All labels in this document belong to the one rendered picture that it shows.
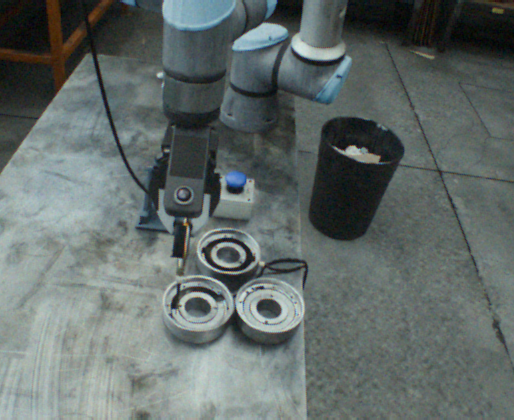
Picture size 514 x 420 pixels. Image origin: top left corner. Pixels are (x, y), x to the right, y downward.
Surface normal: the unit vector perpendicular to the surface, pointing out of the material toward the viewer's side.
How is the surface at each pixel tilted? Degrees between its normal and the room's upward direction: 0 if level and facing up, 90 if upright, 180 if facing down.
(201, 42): 90
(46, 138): 0
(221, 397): 0
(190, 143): 32
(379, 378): 0
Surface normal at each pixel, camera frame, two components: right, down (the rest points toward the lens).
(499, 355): 0.13, -0.76
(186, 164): 0.11, -0.30
